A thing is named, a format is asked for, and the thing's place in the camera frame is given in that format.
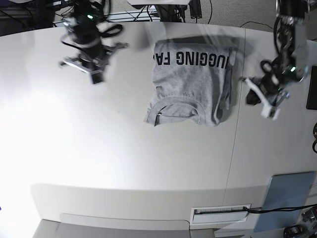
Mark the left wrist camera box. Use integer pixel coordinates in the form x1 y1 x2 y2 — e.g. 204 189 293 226
261 104 280 120

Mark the black tablet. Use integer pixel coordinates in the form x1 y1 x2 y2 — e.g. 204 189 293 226
306 65 317 111

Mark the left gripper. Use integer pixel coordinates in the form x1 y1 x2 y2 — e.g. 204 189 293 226
239 74 289 107

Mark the grey T-shirt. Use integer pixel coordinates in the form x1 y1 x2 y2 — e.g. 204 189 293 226
144 36 239 126

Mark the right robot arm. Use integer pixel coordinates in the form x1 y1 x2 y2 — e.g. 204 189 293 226
59 0 127 75

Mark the black round device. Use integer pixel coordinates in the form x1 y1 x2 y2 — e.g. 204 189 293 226
312 123 317 153

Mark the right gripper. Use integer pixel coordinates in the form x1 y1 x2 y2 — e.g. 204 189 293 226
59 42 129 73

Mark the blue-grey mat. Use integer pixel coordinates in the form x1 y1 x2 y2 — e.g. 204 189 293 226
254 171 316 233

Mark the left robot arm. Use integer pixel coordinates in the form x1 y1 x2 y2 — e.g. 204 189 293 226
242 0 316 107

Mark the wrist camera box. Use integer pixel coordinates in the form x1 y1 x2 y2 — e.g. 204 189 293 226
261 104 280 120
89 70 104 84

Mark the white cable grommet plate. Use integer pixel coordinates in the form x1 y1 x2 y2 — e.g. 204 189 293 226
190 204 251 225

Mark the black cable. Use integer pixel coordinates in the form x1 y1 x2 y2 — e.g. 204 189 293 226
243 205 317 214

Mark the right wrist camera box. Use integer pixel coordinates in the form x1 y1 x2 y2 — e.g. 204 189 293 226
89 70 104 84

